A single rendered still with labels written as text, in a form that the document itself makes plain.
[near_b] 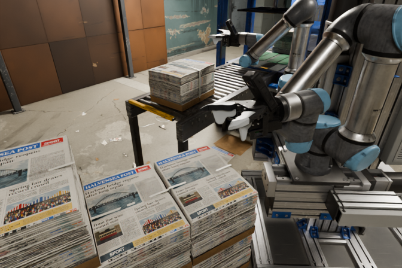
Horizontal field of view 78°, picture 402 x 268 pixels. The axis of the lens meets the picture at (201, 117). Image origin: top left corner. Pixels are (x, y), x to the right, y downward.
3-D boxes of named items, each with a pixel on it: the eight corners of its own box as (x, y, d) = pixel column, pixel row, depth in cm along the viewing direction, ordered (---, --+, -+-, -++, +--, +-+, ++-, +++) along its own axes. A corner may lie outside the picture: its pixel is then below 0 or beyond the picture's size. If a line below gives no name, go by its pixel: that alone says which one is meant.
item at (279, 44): (294, 55, 292) (298, 32, 280) (271, 51, 308) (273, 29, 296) (305, 49, 318) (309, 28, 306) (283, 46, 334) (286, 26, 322)
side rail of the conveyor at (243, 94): (182, 142, 148) (182, 125, 143) (176, 139, 151) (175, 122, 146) (277, 83, 240) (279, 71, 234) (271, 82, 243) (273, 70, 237)
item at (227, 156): (213, 174, 224) (214, 174, 223) (190, 162, 240) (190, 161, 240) (235, 156, 249) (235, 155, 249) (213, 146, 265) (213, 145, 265)
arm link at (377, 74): (340, 149, 101) (386, 2, 76) (375, 171, 89) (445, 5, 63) (317, 156, 97) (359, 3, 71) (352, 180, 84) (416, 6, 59)
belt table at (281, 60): (282, 82, 236) (283, 72, 232) (225, 70, 273) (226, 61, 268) (307, 66, 284) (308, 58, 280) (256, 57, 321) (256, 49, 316)
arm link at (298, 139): (290, 134, 84) (296, 105, 79) (316, 152, 75) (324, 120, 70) (271, 139, 82) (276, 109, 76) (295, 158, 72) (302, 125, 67)
